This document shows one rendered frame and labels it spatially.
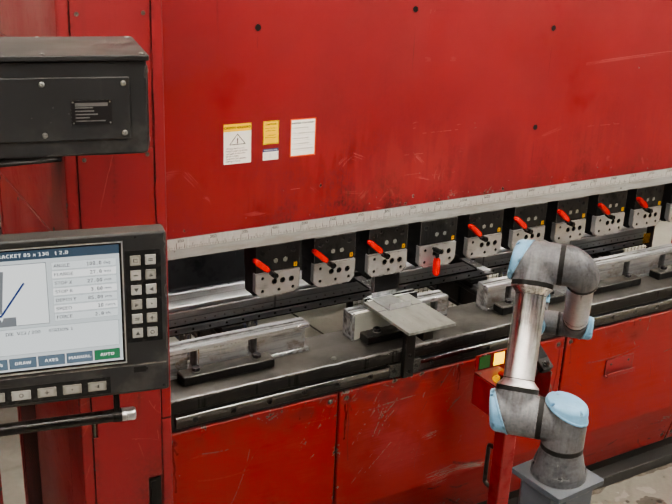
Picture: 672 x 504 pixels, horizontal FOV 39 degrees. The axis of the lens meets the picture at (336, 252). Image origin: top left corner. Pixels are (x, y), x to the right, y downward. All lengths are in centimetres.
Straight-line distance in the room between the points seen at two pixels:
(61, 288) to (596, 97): 214
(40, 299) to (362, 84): 130
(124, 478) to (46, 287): 91
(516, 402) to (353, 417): 70
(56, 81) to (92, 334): 51
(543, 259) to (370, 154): 65
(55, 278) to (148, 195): 54
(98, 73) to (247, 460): 151
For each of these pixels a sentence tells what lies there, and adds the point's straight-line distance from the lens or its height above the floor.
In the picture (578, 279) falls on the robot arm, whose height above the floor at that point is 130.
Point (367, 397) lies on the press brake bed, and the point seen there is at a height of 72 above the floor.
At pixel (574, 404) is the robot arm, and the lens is 263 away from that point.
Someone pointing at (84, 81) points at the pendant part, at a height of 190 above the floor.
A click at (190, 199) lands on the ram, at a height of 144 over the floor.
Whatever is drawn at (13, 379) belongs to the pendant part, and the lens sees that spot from 201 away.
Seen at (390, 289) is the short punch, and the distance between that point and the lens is 316.
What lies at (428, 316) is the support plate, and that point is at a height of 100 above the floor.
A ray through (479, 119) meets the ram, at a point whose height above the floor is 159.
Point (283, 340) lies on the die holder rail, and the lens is 299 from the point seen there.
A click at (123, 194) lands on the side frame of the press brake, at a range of 237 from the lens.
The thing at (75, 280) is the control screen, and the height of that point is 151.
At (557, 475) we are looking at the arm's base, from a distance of 267.
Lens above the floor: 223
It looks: 20 degrees down
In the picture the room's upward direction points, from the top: 2 degrees clockwise
